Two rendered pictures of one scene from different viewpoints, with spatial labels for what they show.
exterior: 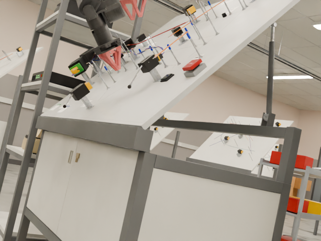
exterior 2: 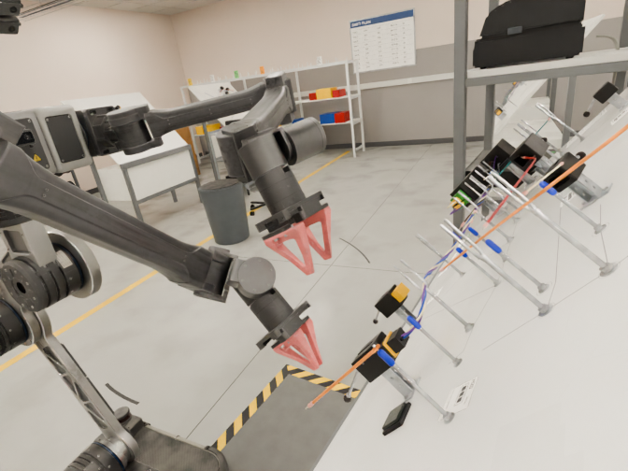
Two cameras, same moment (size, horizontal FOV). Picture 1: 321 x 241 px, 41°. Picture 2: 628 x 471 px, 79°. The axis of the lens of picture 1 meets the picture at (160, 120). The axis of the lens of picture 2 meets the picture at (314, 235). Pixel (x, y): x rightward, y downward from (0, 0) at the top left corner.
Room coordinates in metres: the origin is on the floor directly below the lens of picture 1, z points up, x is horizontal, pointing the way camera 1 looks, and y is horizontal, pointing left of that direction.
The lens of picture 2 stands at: (1.26, -0.30, 1.51)
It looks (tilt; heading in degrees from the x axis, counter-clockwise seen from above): 22 degrees down; 64
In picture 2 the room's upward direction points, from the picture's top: 8 degrees counter-clockwise
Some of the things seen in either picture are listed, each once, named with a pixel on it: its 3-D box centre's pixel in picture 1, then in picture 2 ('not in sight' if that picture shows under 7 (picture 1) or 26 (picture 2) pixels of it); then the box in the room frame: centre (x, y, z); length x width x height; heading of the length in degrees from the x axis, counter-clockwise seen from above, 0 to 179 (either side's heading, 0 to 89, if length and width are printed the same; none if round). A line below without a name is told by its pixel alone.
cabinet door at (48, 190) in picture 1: (51, 176); not in sight; (2.00, 0.43, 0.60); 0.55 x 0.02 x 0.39; 29
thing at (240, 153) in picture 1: (232, 170); not in sight; (6.05, -1.13, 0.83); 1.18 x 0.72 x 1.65; 37
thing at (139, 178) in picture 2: not in sight; (141, 157); (1.61, 5.43, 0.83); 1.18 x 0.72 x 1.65; 36
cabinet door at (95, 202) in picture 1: (92, 199); not in sight; (1.52, 0.17, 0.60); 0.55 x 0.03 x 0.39; 29
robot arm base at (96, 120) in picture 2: not in sight; (114, 130); (1.28, 0.87, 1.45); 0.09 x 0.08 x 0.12; 36
